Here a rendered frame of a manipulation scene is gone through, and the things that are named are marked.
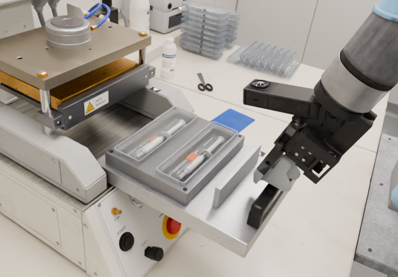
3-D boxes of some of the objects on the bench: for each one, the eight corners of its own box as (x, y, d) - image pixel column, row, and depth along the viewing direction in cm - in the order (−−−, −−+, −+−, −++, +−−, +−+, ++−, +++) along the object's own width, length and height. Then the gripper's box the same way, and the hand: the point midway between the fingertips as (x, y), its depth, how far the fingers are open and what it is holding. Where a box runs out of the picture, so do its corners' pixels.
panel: (129, 290, 73) (93, 204, 66) (212, 199, 95) (191, 127, 89) (137, 293, 72) (101, 205, 65) (219, 199, 94) (198, 127, 87)
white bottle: (160, 73, 148) (162, 35, 140) (173, 73, 149) (176, 36, 141) (160, 79, 144) (163, 41, 136) (175, 80, 145) (177, 41, 137)
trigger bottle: (131, 37, 162) (131, -27, 148) (127, 30, 168) (128, -32, 154) (152, 37, 164) (154, -26, 151) (148, 30, 171) (150, -32, 157)
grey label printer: (121, 21, 177) (121, -19, 168) (150, 11, 191) (151, -26, 182) (166, 36, 167) (169, -6, 158) (192, 25, 181) (196, -13, 172)
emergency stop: (167, 237, 82) (161, 221, 81) (177, 225, 85) (172, 209, 84) (173, 238, 81) (167, 222, 80) (183, 226, 84) (178, 211, 83)
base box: (-56, 176, 92) (-77, 113, 83) (68, 112, 120) (63, 59, 111) (122, 300, 72) (121, 234, 62) (222, 187, 99) (233, 131, 90)
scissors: (214, 91, 140) (214, 89, 140) (199, 91, 139) (199, 89, 139) (205, 74, 152) (206, 72, 151) (191, 74, 151) (192, 72, 150)
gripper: (368, 135, 47) (276, 224, 61) (383, 105, 54) (297, 192, 68) (310, 90, 49) (232, 187, 62) (330, 67, 55) (256, 159, 69)
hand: (256, 174), depth 65 cm, fingers closed
